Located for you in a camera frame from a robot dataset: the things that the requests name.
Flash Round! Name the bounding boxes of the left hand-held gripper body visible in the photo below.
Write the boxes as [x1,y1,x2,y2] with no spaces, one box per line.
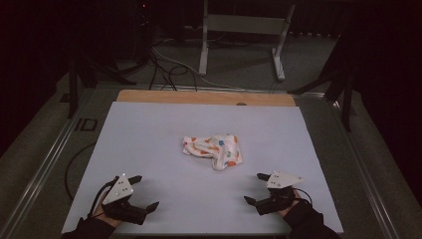
[101,172,148,227]

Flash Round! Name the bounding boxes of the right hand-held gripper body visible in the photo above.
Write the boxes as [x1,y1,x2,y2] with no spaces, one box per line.
[254,170,305,217]

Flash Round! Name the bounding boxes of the white patterned baby pants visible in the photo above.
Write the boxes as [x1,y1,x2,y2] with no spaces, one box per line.
[181,132,245,172]

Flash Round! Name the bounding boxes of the person's right hand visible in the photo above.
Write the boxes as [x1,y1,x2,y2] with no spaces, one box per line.
[276,189,305,219]

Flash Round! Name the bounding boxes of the person's left hand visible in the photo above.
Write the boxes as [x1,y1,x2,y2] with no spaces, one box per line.
[91,202,122,229]

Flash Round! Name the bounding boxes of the pale table mat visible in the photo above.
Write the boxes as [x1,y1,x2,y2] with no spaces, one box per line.
[61,101,345,235]

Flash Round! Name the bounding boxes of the black tripod stand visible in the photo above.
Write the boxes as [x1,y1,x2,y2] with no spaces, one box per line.
[65,56,137,120]
[288,33,357,132]

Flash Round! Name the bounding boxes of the dark equipment tower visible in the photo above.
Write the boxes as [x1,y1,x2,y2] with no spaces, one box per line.
[131,0,157,65]

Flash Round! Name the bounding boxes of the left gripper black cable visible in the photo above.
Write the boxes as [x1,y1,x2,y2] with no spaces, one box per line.
[86,175,120,219]

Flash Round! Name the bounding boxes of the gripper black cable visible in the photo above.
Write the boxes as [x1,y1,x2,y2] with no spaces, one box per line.
[86,175,120,219]
[291,186,314,205]

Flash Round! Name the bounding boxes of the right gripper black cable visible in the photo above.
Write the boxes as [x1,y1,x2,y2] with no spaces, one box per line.
[291,186,314,205]

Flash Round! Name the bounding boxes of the black looped floor cable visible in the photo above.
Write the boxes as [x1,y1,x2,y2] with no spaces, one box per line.
[64,141,98,202]

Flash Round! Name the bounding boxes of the aluminium floor rail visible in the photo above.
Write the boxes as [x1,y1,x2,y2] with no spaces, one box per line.
[326,95,401,239]
[148,83,326,100]
[0,89,98,239]

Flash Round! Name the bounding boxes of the black floor cables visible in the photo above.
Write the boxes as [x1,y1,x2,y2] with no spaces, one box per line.
[147,49,199,93]

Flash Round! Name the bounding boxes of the white floor cable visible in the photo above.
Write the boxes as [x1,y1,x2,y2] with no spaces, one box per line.
[151,45,247,91]

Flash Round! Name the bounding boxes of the white metal stand frame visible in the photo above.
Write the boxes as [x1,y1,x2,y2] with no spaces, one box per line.
[197,0,298,83]

